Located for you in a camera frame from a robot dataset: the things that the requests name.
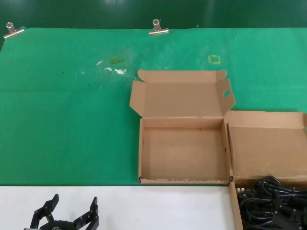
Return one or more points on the green cloth table mat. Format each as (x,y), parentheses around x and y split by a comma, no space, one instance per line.
(60,119)

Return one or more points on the open cardboard box with slot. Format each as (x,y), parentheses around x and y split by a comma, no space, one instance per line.
(182,153)

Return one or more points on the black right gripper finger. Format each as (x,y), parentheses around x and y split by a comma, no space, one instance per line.
(279,215)
(295,216)

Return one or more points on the silver binder clip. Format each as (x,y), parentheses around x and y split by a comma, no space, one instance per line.
(13,33)
(158,31)

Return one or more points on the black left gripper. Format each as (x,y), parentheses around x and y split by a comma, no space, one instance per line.
(57,225)

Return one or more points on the open cardboard box torn edge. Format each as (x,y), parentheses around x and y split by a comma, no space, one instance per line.
(266,148)

